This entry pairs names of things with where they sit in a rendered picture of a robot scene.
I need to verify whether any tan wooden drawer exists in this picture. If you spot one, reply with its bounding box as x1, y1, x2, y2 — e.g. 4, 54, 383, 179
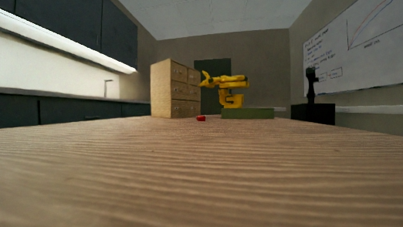
171, 61, 188, 83
188, 85, 200, 100
171, 100, 188, 117
171, 80, 188, 99
188, 68, 200, 86
188, 101, 200, 116

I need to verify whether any tan wooden chest of drawers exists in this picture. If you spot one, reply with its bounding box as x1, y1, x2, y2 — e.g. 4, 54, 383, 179
151, 59, 201, 118

